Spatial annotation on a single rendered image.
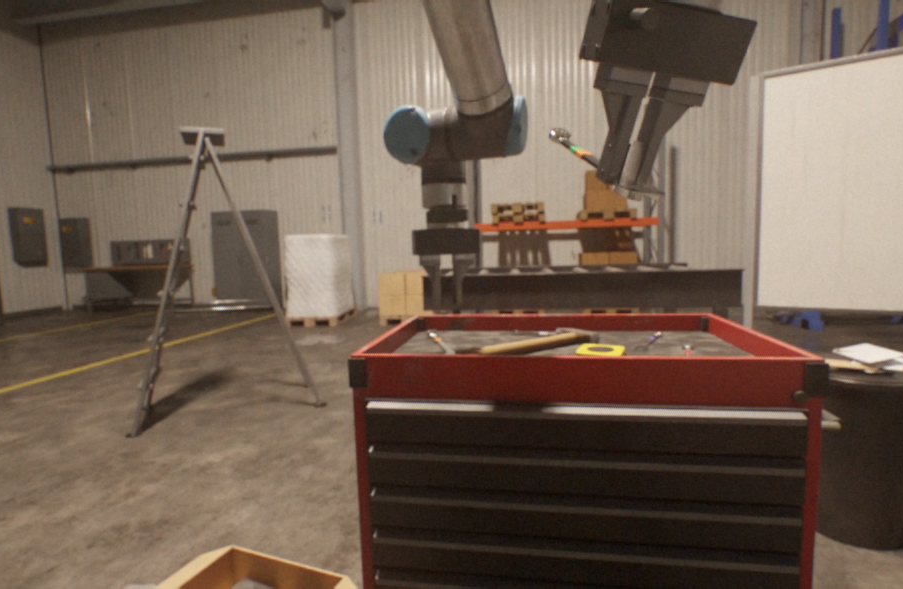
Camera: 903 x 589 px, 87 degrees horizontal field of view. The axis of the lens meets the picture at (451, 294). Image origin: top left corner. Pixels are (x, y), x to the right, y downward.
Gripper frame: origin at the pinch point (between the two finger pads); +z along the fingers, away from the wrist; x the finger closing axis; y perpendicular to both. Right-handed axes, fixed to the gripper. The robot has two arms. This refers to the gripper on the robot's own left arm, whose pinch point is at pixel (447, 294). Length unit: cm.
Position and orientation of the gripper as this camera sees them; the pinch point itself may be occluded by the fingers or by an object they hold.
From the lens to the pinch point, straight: 97.4
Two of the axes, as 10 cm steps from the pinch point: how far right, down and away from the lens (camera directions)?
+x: -9.7, 0.5, -2.2
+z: 0.3, 9.9, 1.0
